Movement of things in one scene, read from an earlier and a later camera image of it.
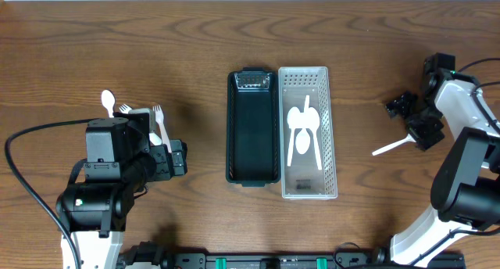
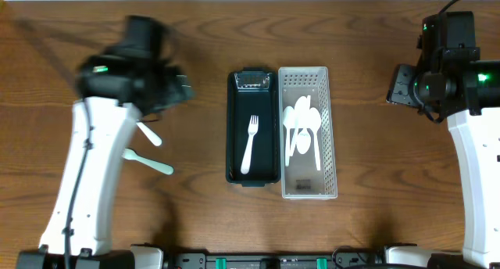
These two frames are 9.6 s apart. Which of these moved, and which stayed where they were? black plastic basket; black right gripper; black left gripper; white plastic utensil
Moved: black left gripper; black right gripper
Stayed: black plastic basket; white plastic utensil
